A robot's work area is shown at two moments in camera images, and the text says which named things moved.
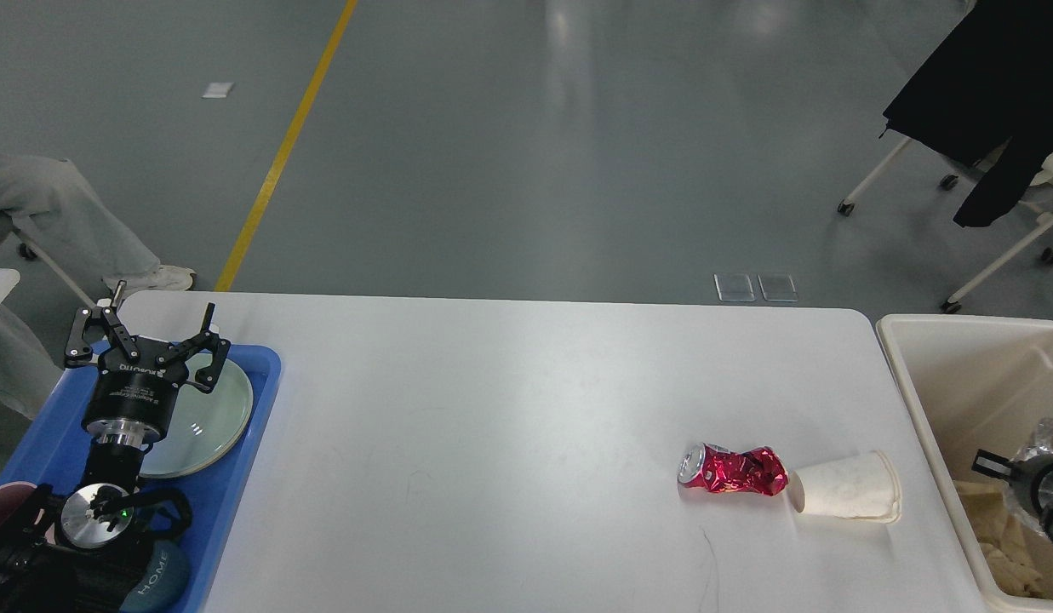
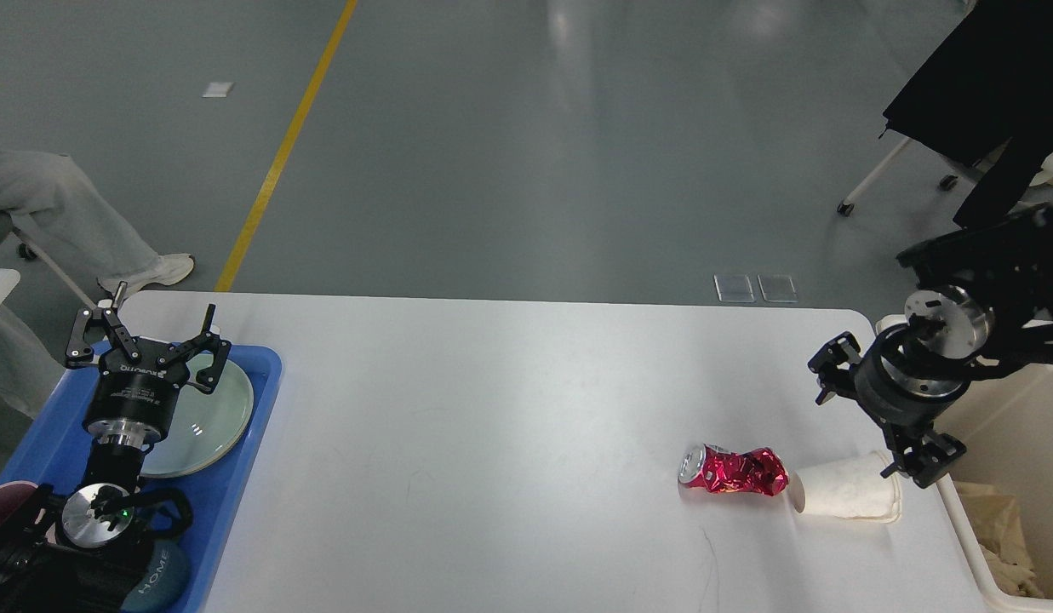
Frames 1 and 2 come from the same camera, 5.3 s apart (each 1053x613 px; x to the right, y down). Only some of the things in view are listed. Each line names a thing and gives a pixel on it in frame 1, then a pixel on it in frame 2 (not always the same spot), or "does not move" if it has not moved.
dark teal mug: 164,587 does not move
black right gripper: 1044,481 → 902,387
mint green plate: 207,427 does not move
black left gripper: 134,392 does not move
